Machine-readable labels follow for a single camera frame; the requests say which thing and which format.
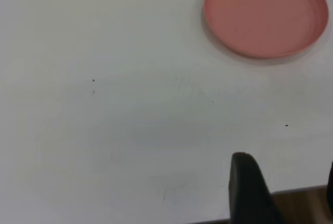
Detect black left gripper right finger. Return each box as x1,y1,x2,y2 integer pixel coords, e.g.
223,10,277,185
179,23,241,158
326,161,333,209

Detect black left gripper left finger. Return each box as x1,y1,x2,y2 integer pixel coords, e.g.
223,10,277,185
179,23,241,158
228,152,287,224

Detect pink round plate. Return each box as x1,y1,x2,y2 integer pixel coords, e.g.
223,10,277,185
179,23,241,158
202,0,329,59

